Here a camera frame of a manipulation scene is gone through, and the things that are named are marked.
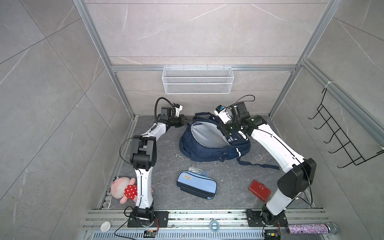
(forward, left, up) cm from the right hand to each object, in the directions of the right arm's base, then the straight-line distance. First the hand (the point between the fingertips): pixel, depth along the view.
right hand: (219, 124), depth 82 cm
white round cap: (-44, +59, -23) cm, 77 cm away
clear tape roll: (-45, +4, -24) cm, 51 cm away
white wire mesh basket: (+36, +11, +6) cm, 38 cm away
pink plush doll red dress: (-28, +52, -17) cm, 62 cm away
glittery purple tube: (-47, -38, -21) cm, 64 cm away
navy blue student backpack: (+3, +9, -18) cm, 20 cm away
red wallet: (-29, -22, -24) cm, 43 cm away
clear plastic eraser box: (-17, +12, -23) cm, 31 cm away
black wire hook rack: (-20, -52, +8) cm, 56 cm away
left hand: (+15, +17, -9) cm, 24 cm away
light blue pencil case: (-27, +13, -20) cm, 36 cm away
